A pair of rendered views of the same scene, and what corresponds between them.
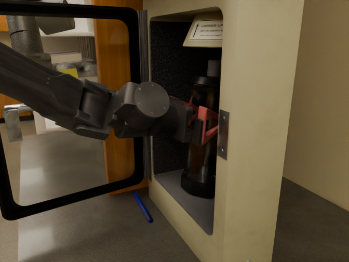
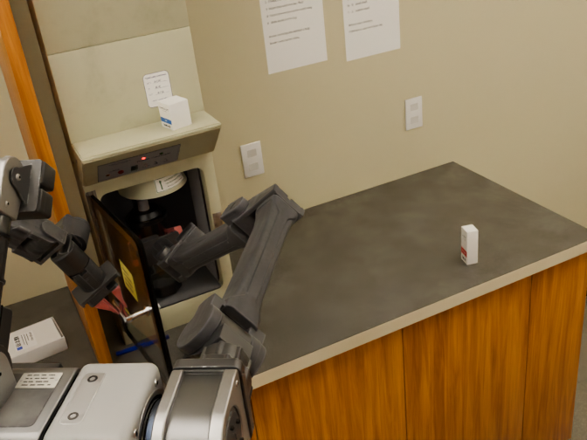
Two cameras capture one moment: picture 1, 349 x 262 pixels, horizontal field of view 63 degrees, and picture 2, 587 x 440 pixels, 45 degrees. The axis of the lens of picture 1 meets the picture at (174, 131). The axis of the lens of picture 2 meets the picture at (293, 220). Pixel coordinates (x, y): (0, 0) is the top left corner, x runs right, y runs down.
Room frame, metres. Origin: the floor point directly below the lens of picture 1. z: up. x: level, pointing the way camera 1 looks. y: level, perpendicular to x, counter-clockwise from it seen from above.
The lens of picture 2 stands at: (0.09, 1.55, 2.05)
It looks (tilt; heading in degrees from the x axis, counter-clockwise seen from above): 28 degrees down; 274
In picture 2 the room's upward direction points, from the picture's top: 7 degrees counter-clockwise
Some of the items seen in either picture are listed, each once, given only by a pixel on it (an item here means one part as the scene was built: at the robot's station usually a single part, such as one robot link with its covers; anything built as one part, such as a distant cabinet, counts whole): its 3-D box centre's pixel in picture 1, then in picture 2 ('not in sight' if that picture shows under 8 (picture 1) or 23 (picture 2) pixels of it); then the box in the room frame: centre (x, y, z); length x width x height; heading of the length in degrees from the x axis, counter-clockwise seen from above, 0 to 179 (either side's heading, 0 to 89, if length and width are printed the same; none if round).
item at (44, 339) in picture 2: not in sight; (31, 344); (0.91, 0.05, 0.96); 0.16 x 0.12 x 0.04; 32
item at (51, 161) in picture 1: (72, 112); (131, 292); (0.56, 0.20, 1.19); 0.30 x 0.01 x 0.40; 123
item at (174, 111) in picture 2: not in sight; (175, 113); (0.42, 0.01, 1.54); 0.05 x 0.05 x 0.06; 40
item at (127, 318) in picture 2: not in sight; (129, 308); (0.55, 0.28, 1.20); 0.10 x 0.05 x 0.03; 123
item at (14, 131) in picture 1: (13, 125); not in sight; (0.49, 0.29, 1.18); 0.02 x 0.02 x 0.06; 33
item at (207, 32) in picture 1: (232, 30); (150, 175); (0.54, -0.10, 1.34); 0.18 x 0.18 x 0.05
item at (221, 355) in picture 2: not in sight; (219, 382); (0.25, 0.84, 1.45); 0.09 x 0.08 x 0.12; 174
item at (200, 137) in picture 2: not in sight; (150, 153); (0.49, 0.05, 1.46); 0.32 x 0.11 x 0.10; 27
